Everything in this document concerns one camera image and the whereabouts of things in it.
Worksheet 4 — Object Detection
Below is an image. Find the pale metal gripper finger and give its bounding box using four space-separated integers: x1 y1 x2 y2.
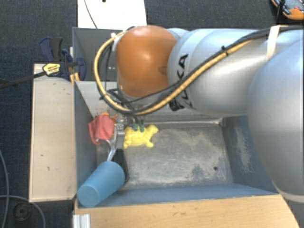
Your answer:
106 139 117 162

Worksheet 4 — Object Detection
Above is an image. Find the red cloth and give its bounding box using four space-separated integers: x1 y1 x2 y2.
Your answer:
88 114 117 146

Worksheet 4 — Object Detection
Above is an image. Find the grey metal bin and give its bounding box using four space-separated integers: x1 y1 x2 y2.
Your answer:
72 27 280 209

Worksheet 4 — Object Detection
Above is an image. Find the yellow toy animal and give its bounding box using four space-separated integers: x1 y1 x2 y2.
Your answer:
123 124 159 149

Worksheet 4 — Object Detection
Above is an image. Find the pale wood board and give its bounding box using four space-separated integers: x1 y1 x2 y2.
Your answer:
28 63 77 203

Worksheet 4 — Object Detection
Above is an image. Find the blue plastic cup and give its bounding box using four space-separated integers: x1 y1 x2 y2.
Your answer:
76 161 126 209

